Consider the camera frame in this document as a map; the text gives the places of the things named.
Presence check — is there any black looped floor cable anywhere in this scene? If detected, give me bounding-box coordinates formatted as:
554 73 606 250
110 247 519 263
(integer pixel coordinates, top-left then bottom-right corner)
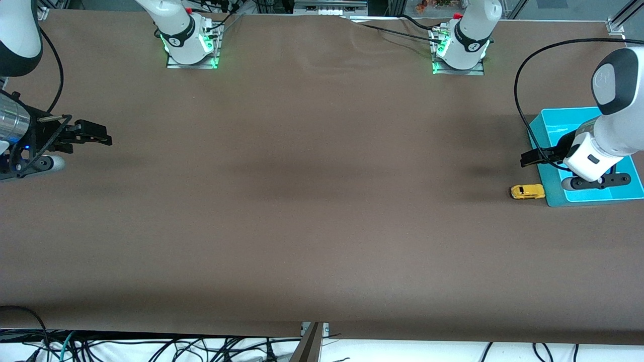
0 305 51 352

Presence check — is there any grey power strip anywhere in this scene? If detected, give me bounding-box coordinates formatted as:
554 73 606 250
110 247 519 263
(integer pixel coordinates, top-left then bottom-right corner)
294 0 368 17

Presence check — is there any yellow toy beetle car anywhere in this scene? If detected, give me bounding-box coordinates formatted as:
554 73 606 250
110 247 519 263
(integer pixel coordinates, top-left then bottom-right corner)
510 184 546 200

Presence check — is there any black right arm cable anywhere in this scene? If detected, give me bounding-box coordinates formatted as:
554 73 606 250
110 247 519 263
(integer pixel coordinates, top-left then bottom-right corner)
38 25 65 116

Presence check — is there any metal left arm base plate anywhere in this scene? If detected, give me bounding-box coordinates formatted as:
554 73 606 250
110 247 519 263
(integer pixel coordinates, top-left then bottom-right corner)
430 28 486 76

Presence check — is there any black floor cable tangle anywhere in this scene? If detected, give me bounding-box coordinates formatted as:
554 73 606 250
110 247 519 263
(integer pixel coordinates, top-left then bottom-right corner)
0 329 302 362

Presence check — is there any teal floor cable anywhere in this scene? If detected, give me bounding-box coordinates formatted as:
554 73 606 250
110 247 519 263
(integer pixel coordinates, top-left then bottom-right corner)
58 332 76 362

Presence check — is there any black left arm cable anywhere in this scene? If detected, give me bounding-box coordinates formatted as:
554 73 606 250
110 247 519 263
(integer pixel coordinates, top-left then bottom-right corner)
513 39 629 166

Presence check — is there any cyan plastic bin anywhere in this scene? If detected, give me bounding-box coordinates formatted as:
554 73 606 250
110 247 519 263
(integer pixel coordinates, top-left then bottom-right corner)
527 107 644 208

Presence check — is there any black cable on table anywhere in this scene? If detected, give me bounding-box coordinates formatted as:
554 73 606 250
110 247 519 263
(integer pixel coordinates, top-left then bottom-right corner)
342 15 439 43

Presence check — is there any metal table bracket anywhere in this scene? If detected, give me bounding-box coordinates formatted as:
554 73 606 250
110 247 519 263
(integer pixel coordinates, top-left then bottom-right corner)
289 322 330 362

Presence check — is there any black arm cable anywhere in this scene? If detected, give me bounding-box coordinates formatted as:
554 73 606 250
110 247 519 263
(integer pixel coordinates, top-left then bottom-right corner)
513 39 629 166
38 25 65 116

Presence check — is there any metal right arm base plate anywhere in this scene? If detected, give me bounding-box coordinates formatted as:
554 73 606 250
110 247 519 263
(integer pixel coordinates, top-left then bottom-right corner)
166 23 222 70

